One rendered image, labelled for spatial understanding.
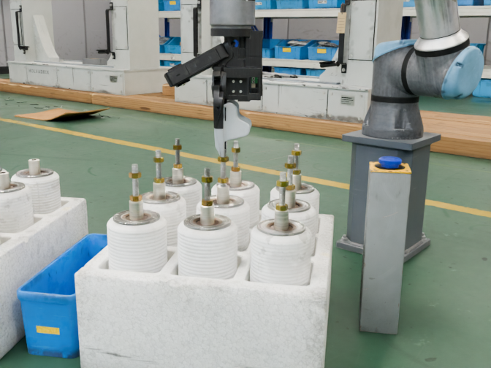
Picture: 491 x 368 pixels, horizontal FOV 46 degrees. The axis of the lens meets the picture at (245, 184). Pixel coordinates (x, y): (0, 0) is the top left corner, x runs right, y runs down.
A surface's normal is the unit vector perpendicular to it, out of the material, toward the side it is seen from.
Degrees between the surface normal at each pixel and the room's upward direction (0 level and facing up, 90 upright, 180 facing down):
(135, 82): 90
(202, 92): 90
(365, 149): 90
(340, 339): 0
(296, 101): 90
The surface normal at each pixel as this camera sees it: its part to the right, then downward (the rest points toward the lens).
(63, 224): 0.99, 0.05
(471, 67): 0.62, 0.33
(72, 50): 0.78, 0.17
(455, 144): -0.63, 0.19
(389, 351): 0.01, -0.97
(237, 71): -0.06, 0.25
